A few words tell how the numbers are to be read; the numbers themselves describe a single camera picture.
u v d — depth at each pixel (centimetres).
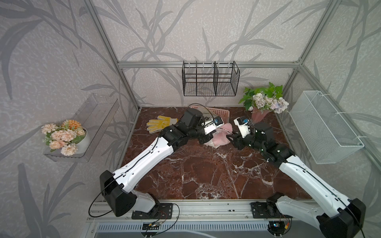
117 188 38
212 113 111
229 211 75
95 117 74
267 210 69
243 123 63
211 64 92
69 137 51
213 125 58
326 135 61
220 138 84
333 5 70
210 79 106
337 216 38
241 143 64
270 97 86
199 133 59
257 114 97
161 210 73
